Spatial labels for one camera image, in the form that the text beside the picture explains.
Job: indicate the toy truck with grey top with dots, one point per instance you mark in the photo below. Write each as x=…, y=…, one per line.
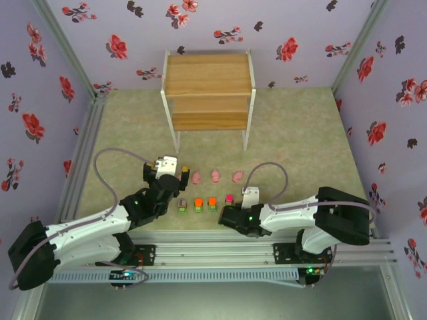
x=182, y=206

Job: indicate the toy truck with pink top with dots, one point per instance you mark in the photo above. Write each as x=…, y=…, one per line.
x=229, y=199

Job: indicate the toy truck with orange top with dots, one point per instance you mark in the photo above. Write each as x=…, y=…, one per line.
x=198, y=205
x=212, y=204

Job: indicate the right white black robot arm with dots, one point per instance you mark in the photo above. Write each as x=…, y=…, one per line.
x=293, y=213

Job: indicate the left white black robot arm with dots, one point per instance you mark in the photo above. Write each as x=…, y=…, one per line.
x=83, y=230

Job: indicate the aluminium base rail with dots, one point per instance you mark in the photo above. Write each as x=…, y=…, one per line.
x=213, y=248

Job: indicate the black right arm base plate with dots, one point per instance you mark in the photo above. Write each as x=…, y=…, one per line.
x=283, y=253

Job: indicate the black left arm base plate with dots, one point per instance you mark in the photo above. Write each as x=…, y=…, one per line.
x=148, y=255

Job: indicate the aluminium side rail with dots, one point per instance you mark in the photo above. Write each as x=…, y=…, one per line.
x=81, y=150

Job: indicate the wooden shelf with white frame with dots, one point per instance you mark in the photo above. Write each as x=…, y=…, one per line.
x=207, y=71

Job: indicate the aluminium corner post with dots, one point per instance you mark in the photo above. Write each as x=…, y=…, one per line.
x=357, y=50
x=70, y=50

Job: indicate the aluminium frame bar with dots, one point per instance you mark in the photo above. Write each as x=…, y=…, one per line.
x=397, y=293
x=26, y=305

